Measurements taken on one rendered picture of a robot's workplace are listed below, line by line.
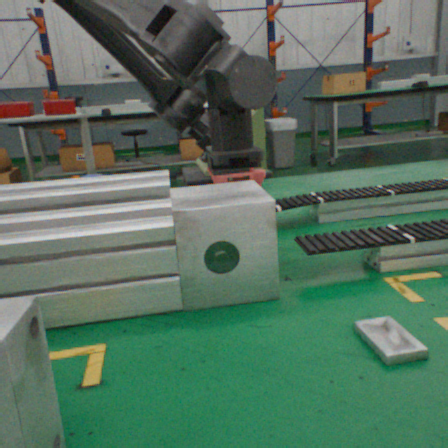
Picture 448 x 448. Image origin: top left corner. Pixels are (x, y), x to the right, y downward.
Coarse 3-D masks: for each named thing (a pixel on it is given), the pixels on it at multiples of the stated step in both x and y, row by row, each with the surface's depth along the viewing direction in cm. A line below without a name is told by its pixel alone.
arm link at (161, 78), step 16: (64, 0) 86; (80, 16) 88; (96, 16) 90; (96, 32) 91; (112, 32) 92; (112, 48) 93; (128, 48) 95; (128, 64) 96; (144, 64) 97; (144, 80) 99; (160, 80) 100; (160, 96) 102; (160, 112) 104; (176, 112) 104; (176, 128) 106
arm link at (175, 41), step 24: (96, 0) 64; (120, 0) 62; (144, 0) 60; (168, 0) 58; (120, 24) 63; (144, 24) 58; (168, 24) 56; (192, 24) 55; (144, 48) 60; (168, 48) 55; (192, 48) 56
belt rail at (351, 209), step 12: (420, 192) 67; (432, 192) 67; (444, 192) 67; (324, 204) 65; (336, 204) 65; (348, 204) 66; (360, 204) 66; (372, 204) 66; (384, 204) 67; (396, 204) 67; (408, 204) 67; (420, 204) 67; (432, 204) 67; (444, 204) 68; (312, 216) 68; (324, 216) 66; (336, 216) 66; (348, 216) 66; (360, 216) 66; (372, 216) 67
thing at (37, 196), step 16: (112, 176) 66; (128, 176) 65; (144, 176) 65; (160, 176) 65; (0, 192) 63; (16, 192) 63; (32, 192) 58; (48, 192) 57; (64, 192) 57; (80, 192) 57; (96, 192) 57; (112, 192) 58; (128, 192) 58; (144, 192) 58; (160, 192) 58; (0, 208) 56; (16, 208) 57; (32, 208) 58; (48, 208) 58; (64, 208) 58
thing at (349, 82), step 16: (336, 80) 549; (352, 80) 554; (80, 144) 546; (96, 144) 536; (112, 144) 539; (192, 144) 535; (0, 160) 515; (64, 160) 515; (80, 160) 519; (96, 160) 522; (112, 160) 526; (0, 176) 504; (16, 176) 536
